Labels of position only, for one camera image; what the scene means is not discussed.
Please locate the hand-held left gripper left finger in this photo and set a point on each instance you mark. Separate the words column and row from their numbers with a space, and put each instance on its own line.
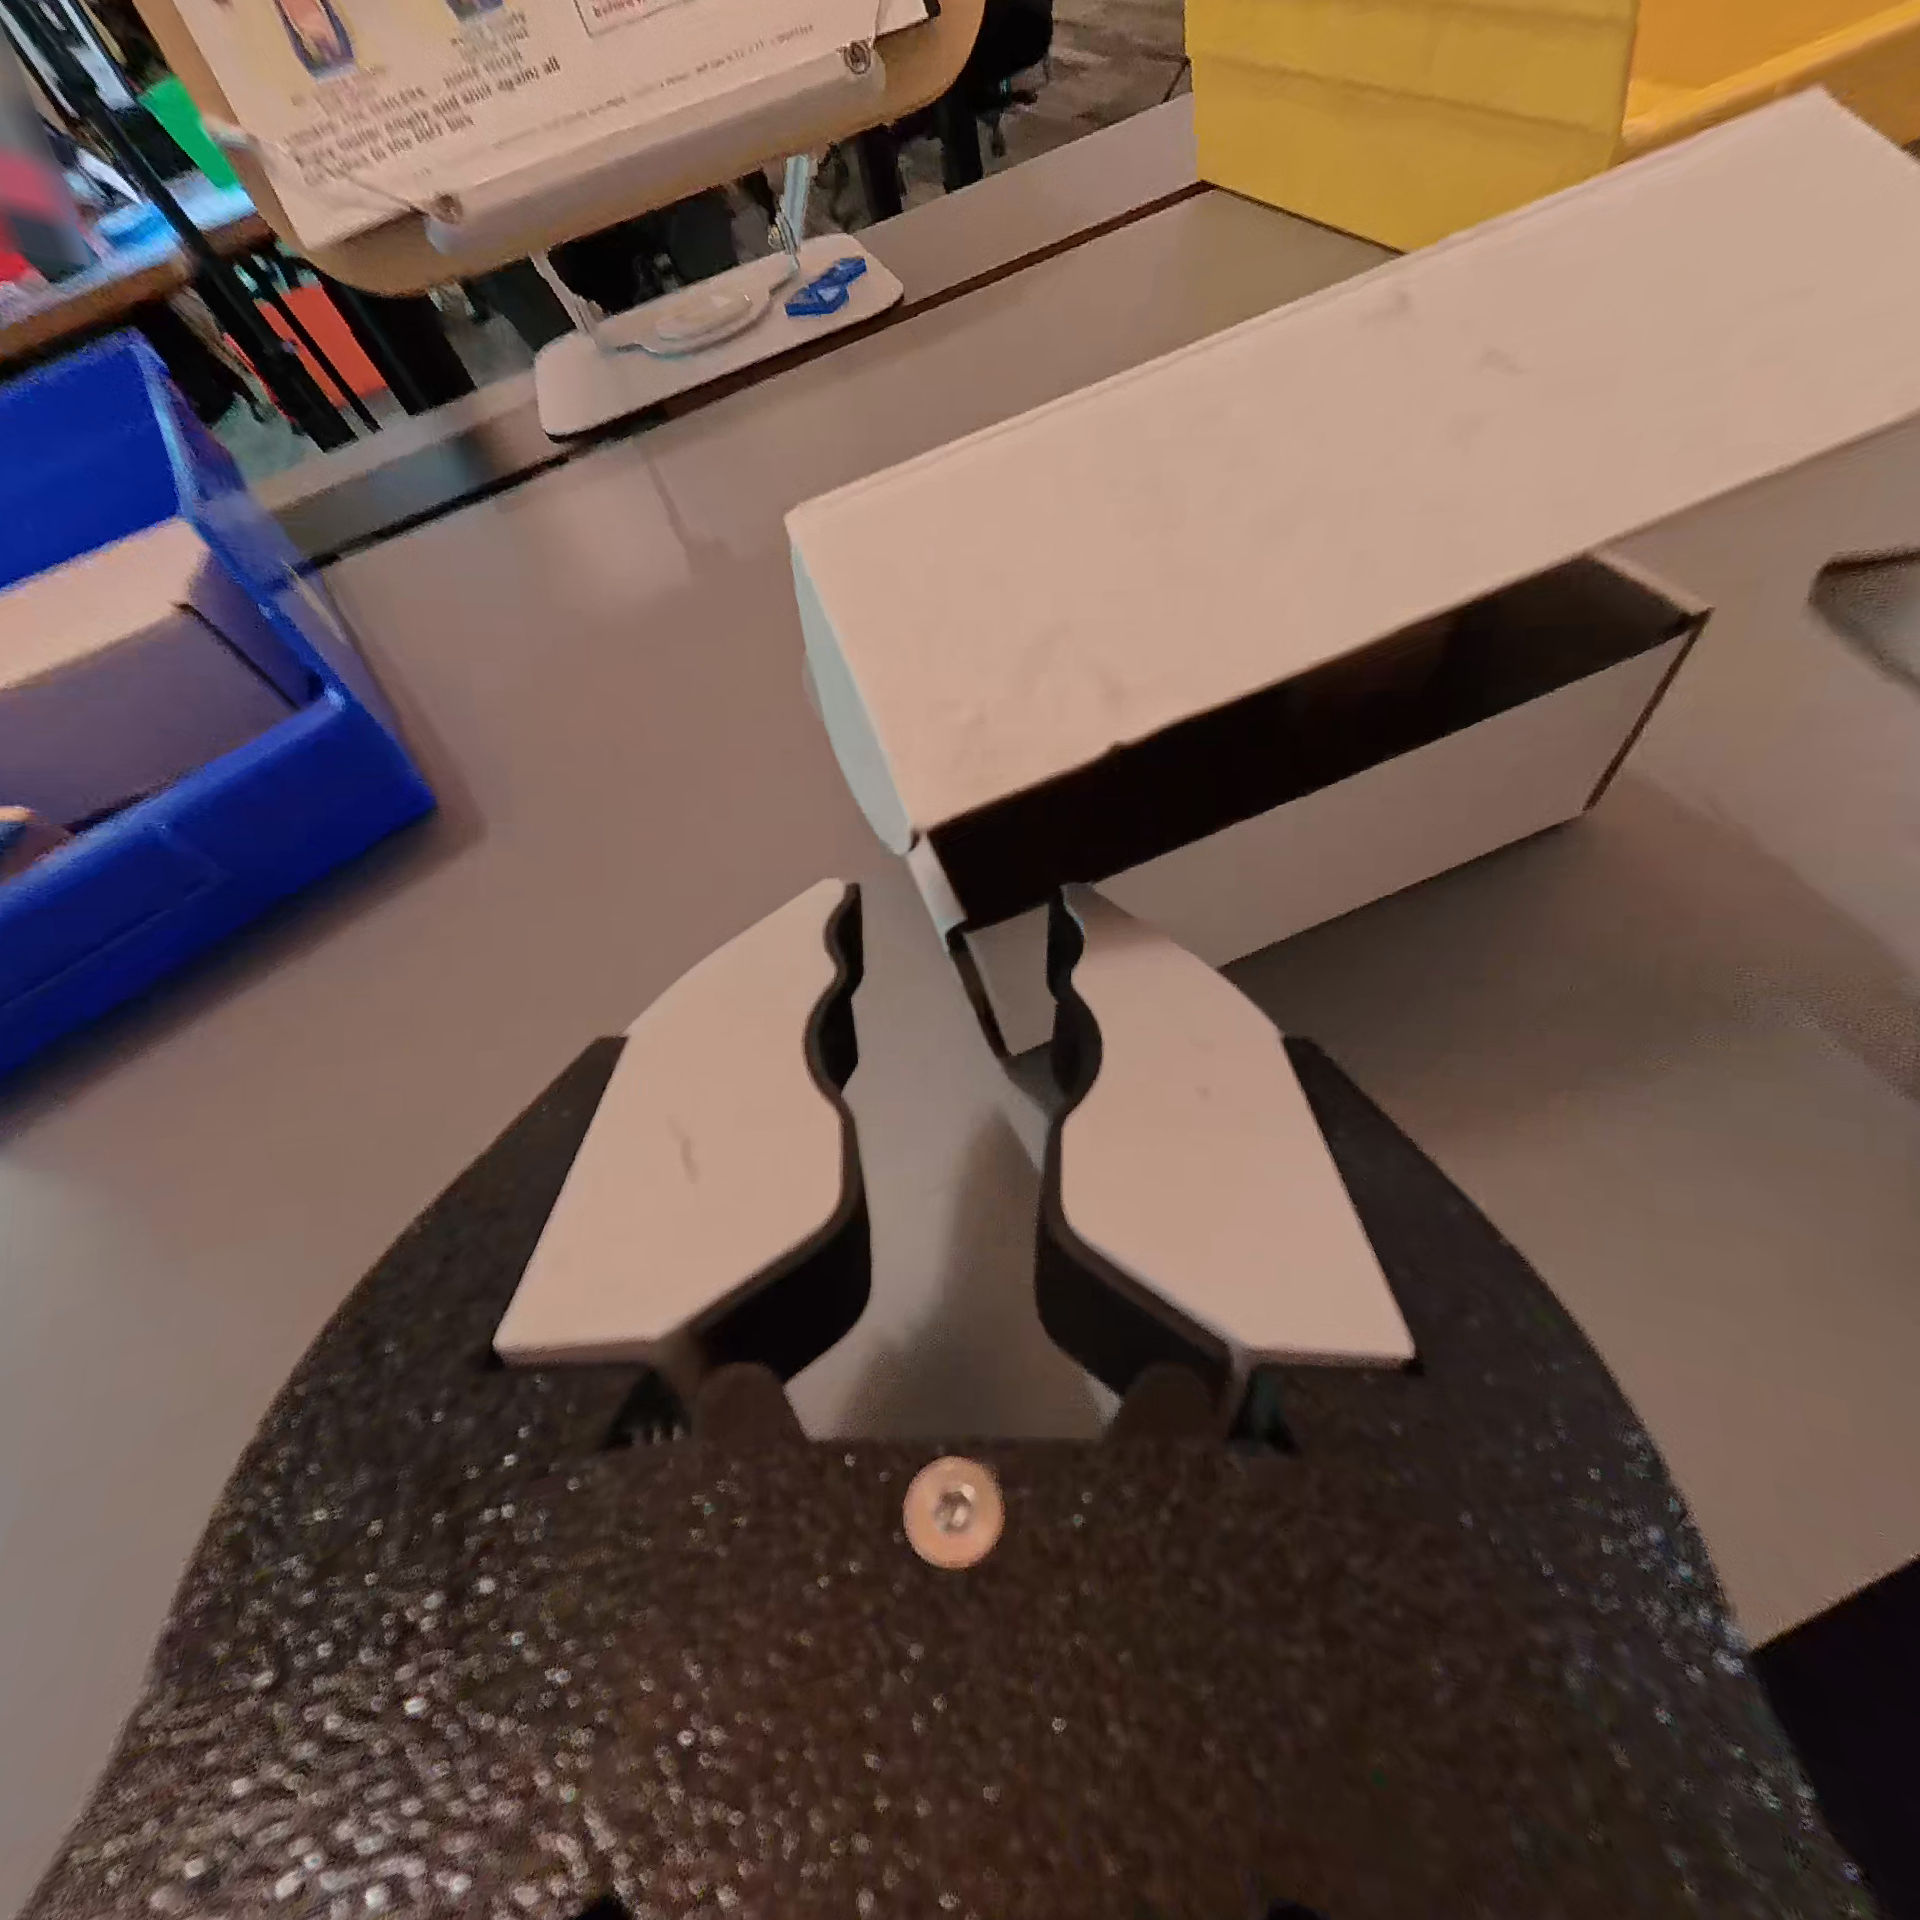
column 691, row 1154

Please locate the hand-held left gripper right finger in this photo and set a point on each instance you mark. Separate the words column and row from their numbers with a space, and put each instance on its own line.
column 1214, row 1171

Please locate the blue plastic bin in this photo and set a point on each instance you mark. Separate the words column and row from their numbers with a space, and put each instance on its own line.
column 225, row 839

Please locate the yellow plastic bin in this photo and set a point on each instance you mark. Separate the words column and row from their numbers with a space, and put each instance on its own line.
column 1410, row 120

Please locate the white board stand base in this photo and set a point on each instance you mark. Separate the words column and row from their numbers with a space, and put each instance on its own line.
column 630, row 382

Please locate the small blue clip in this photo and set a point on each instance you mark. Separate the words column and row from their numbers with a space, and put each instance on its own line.
column 826, row 284

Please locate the tan board with instruction sheet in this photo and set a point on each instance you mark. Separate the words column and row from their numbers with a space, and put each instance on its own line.
column 599, row 106

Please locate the green plastic container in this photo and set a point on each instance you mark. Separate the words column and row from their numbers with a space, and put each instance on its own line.
column 187, row 129

